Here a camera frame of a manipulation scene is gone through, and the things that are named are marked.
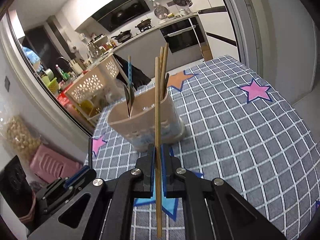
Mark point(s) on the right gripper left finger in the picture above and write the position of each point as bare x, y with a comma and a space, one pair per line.
146, 163

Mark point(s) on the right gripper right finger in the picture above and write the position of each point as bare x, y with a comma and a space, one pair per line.
170, 184

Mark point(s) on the wooden chopstick pair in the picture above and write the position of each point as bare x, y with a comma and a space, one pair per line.
161, 61
158, 172

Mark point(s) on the black handled spoon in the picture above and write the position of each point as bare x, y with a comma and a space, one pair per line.
128, 100

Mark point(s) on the wooden chopstick single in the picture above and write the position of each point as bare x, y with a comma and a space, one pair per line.
164, 67

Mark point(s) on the blue star sticker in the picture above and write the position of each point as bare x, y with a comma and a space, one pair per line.
169, 205

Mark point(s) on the pink plastic stool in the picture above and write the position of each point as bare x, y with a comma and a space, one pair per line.
50, 165

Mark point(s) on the beige utensil holder caddy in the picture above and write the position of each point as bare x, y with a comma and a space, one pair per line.
138, 127

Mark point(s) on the pink star sticker left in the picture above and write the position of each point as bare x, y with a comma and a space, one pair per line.
97, 144

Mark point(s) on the pink star sticker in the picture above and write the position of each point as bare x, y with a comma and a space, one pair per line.
256, 91
97, 144

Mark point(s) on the bag of nuts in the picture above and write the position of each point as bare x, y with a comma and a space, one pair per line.
21, 139

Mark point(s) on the black utensil in holder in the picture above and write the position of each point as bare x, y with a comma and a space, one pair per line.
132, 95

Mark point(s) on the grey checked tablecloth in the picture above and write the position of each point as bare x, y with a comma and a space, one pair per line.
252, 169

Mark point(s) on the beige plastic basket rack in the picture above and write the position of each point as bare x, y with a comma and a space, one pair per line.
95, 89

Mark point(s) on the orange star sticker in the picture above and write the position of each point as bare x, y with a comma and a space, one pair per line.
176, 81

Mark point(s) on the blue patterned chopstick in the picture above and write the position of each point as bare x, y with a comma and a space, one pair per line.
129, 71

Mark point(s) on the pink star sticker right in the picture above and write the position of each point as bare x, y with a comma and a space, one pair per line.
256, 91

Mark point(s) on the black wok on stove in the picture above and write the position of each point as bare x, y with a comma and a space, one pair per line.
123, 36

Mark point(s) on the black built-in oven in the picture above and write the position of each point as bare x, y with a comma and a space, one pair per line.
185, 35

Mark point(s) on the black pot on stove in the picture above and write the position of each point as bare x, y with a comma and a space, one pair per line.
144, 25

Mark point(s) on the black range hood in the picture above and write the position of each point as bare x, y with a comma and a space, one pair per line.
118, 12

